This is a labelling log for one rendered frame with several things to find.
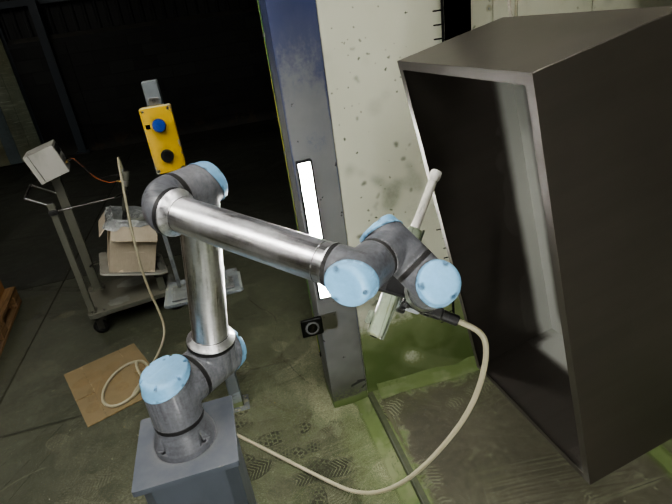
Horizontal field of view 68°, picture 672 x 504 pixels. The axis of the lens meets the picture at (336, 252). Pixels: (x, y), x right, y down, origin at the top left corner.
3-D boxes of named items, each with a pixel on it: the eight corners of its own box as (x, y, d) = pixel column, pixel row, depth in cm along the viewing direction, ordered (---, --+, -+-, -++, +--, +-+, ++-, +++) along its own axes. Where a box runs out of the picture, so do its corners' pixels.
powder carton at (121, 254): (96, 250, 375) (97, 198, 363) (157, 250, 394) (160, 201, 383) (98, 276, 330) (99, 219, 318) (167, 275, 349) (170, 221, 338)
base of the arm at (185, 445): (153, 471, 147) (143, 446, 143) (157, 426, 164) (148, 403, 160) (218, 452, 151) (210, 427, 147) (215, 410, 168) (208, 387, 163)
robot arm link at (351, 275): (112, 185, 116) (367, 268, 85) (155, 169, 125) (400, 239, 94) (122, 230, 122) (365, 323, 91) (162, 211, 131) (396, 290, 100)
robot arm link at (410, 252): (368, 224, 97) (415, 269, 95) (395, 203, 105) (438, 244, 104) (345, 252, 103) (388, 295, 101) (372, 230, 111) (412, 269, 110)
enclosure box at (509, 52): (552, 327, 202) (502, 17, 147) (688, 429, 150) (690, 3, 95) (477, 366, 198) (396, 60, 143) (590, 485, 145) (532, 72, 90)
